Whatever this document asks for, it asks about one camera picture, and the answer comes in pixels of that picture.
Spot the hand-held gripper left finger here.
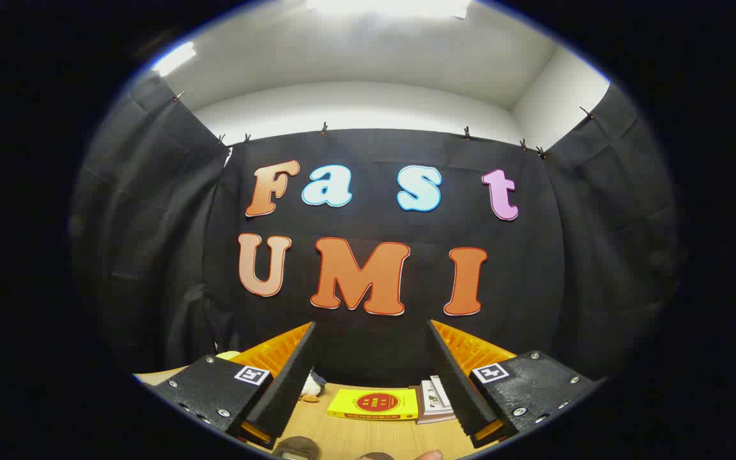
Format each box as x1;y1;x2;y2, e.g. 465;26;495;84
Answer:
149;321;319;450

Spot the blue and white penguin plush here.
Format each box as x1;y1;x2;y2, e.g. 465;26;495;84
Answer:
300;371;327;403

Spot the row of small black clips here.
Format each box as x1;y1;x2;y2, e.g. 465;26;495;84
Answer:
173;89;595;160

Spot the ceiling light panel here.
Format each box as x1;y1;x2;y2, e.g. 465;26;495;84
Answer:
306;0;471;20
151;42;197;77

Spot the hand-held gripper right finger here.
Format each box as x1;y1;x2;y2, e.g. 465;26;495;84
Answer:
425;318;601;449

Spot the yellow book with red circle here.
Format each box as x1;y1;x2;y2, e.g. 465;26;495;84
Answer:
327;388;420;421

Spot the white illustrated book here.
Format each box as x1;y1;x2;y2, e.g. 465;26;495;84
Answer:
429;376;453;410

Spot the black backdrop cloth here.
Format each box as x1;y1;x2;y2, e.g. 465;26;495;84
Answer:
71;77;682;388

